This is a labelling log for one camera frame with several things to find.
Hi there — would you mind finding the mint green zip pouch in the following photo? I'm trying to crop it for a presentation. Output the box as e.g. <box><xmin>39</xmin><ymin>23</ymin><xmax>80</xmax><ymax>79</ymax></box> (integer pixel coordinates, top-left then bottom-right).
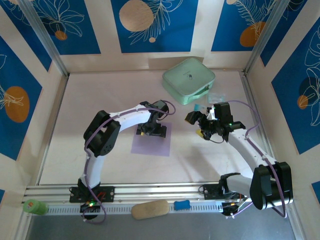
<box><xmin>161</xmin><ymin>57</ymin><xmax>216</xmax><ymax>106</ymax></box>

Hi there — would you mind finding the aluminium side rail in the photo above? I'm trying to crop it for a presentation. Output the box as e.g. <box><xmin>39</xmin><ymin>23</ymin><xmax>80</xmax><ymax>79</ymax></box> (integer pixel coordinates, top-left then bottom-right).
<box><xmin>36</xmin><ymin>73</ymin><xmax>70</xmax><ymax>186</ymax></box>
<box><xmin>240</xmin><ymin>72</ymin><xmax>280</xmax><ymax>180</ymax></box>

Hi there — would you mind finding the aluminium mounting rail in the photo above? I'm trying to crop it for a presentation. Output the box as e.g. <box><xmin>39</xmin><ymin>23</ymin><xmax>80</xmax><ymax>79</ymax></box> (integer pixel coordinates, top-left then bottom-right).
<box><xmin>24</xmin><ymin>181</ymin><xmax>297</xmax><ymax>201</ymax></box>

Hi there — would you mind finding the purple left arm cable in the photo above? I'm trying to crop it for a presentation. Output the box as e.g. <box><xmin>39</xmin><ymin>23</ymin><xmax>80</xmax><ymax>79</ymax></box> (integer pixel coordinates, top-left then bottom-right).
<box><xmin>81</xmin><ymin>99</ymin><xmax>176</xmax><ymax>225</ymax></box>

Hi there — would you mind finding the blue bone-shaped piece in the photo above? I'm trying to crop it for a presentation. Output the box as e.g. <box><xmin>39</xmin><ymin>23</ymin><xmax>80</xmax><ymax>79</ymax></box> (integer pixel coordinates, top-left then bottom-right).
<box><xmin>173</xmin><ymin>199</ymin><xmax>191</xmax><ymax>211</ymax></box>

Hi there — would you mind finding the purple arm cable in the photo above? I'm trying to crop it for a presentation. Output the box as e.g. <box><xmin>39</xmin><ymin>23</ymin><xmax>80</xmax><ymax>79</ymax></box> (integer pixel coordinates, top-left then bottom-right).
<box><xmin>81</xmin><ymin>99</ymin><xmax>176</xmax><ymax>225</ymax></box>
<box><xmin>219</xmin><ymin>99</ymin><xmax>288</xmax><ymax>221</ymax></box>

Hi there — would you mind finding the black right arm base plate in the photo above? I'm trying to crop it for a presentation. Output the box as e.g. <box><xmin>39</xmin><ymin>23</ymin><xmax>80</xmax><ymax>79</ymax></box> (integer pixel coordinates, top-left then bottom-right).
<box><xmin>203</xmin><ymin>184</ymin><xmax>226</xmax><ymax>201</ymax></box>

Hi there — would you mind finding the aluminium corner post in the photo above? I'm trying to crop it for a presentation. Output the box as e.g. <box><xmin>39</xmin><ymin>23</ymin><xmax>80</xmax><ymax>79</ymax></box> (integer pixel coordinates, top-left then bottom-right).
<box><xmin>18</xmin><ymin>0</ymin><xmax>70</xmax><ymax>77</ymax></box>
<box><xmin>242</xmin><ymin>0</ymin><xmax>286</xmax><ymax>76</ymax></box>

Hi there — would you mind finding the beige oval block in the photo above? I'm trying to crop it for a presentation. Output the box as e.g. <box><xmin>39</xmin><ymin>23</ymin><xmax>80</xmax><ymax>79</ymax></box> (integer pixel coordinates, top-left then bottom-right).
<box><xmin>130</xmin><ymin>199</ymin><xmax>170</xmax><ymax>220</ymax></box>

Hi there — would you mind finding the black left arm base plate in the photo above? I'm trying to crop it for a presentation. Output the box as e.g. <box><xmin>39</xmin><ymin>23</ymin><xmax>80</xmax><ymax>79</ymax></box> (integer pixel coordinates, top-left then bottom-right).
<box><xmin>69</xmin><ymin>186</ymin><xmax>116</xmax><ymax>203</ymax></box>

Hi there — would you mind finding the small clear plastic bag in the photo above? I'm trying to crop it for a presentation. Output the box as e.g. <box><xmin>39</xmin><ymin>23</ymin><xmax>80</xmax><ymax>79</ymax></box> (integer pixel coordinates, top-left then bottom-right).
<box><xmin>206</xmin><ymin>92</ymin><xmax>227</xmax><ymax>104</ymax></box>

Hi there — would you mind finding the slotted grey cable duct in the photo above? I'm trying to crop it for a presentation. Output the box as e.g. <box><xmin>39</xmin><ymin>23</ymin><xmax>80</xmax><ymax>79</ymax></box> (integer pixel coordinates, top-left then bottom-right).
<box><xmin>46</xmin><ymin>201</ymin><xmax>223</xmax><ymax>216</ymax></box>

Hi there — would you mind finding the purple paper sheet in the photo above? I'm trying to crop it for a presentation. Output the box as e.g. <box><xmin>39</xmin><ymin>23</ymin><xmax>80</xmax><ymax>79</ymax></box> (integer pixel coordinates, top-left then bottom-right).
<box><xmin>130</xmin><ymin>122</ymin><xmax>173</xmax><ymax>157</ymax></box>

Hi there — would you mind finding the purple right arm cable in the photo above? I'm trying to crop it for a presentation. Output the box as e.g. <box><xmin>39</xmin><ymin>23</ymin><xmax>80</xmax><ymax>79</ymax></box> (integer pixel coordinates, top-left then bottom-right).
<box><xmin>219</xmin><ymin>99</ymin><xmax>288</xmax><ymax>221</ymax></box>

